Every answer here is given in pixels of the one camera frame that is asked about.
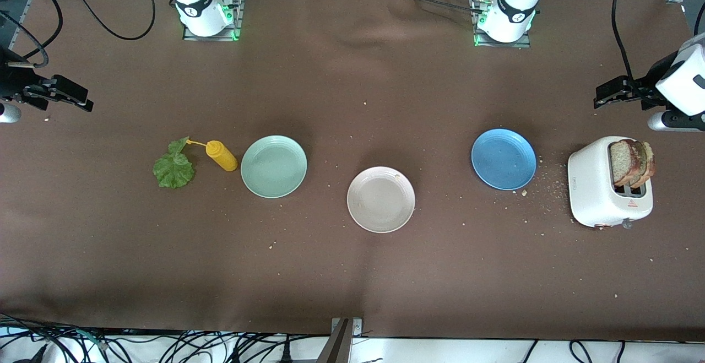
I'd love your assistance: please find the brown bread slice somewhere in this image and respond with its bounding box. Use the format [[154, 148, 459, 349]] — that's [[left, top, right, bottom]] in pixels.
[[633, 141, 657, 189], [610, 139, 646, 187]]

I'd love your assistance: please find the blue plate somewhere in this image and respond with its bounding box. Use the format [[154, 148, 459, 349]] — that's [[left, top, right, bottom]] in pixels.
[[471, 128, 537, 191]]

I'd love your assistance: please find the yellow mustard squeeze bottle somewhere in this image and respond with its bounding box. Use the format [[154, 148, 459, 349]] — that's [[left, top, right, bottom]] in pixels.
[[186, 139, 239, 172]]

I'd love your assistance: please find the beige plate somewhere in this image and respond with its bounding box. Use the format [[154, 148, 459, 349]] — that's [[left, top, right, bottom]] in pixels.
[[346, 166, 416, 234]]

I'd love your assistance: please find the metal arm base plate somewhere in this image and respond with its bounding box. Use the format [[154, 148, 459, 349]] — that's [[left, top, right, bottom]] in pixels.
[[183, 0, 244, 42], [473, 0, 532, 49]]

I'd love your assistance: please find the brown table cloth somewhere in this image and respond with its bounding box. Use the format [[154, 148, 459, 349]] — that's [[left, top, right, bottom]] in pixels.
[[0, 0, 705, 343]]

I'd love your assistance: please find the metal table bracket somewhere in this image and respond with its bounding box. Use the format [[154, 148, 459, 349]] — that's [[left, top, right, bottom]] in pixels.
[[317, 317, 363, 363]]

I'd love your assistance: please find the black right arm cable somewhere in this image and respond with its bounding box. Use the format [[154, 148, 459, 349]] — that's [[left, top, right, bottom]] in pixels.
[[0, 0, 156, 69]]

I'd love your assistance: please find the green lettuce leaf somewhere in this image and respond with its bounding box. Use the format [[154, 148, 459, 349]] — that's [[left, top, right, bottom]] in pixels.
[[153, 136, 196, 189]]

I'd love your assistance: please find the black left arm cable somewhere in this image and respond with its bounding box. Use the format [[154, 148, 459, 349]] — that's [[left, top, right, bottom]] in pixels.
[[610, 0, 705, 83]]

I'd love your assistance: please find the pale green plate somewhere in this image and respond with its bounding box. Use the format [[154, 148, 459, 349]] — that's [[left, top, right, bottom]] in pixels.
[[240, 135, 308, 199]]

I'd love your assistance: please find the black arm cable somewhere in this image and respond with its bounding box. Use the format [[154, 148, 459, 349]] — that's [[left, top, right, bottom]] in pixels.
[[610, 0, 705, 83], [0, 0, 156, 69]]

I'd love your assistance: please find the black floor cable tangle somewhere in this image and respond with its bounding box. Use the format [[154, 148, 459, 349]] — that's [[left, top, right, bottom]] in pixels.
[[0, 312, 331, 363]]

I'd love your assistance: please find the white toaster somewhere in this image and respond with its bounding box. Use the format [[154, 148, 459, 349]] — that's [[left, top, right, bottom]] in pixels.
[[567, 136, 654, 230]]

